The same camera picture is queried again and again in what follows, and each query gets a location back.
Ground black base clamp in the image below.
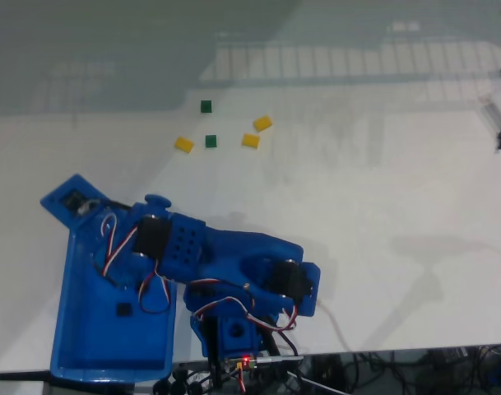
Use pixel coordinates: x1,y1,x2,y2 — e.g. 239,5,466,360
260,327,282,357
204,315,219,388

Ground blue gripper camera mount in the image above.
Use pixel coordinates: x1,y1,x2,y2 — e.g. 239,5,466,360
39,174,111,231

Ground black cable tangle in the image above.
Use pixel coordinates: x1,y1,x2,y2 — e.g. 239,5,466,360
307,347,501,395

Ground black knobs under table edge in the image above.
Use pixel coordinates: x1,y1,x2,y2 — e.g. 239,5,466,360
153,368,206,395

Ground blue plastic bin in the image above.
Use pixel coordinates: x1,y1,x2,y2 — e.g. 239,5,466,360
49,213,179,382

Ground thick black camera cable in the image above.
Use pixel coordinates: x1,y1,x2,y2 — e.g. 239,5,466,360
83,197,313,392

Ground motor controller board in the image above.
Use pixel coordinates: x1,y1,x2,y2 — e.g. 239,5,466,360
223,355,259,371

